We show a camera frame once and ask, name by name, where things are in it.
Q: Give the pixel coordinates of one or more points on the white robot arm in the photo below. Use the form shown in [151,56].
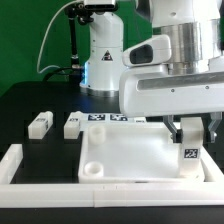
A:
[193,27]

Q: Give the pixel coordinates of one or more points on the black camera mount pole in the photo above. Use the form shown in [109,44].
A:
[76,12]

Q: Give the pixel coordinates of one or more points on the marker tag sheet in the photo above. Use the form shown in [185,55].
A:
[100,117]

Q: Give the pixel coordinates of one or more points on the white U-shaped obstacle frame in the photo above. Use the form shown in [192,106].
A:
[210,192]

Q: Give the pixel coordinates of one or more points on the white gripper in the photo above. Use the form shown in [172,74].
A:
[149,91]

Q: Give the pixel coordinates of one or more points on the white desk tabletop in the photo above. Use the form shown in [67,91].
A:
[130,153]

